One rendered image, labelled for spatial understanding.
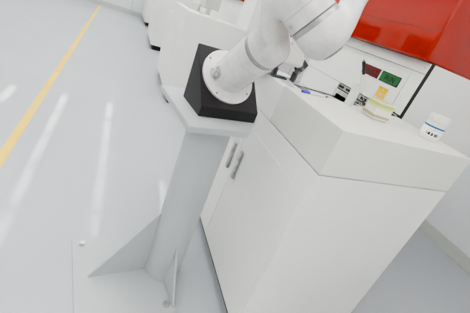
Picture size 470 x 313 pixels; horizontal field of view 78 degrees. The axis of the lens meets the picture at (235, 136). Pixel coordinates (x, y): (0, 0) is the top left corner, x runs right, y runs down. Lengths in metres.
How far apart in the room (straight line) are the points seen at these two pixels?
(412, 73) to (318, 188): 0.82
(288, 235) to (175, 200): 0.43
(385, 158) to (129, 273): 1.11
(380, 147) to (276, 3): 0.51
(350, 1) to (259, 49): 0.23
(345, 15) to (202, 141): 0.57
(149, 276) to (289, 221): 0.73
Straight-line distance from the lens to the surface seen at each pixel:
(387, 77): 1.60
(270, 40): 0.78
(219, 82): 0.94
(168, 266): 1.37
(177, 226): 1.21
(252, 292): 1.17
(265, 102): 1.18
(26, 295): 1.41
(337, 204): 1.00
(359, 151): 0.90
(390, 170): 1.05
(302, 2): 0.70
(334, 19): 0.71
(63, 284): 1.43
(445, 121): 1.27
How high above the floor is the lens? 1.15
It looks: 23 degrees down
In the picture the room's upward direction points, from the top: 21 degrees clockwise
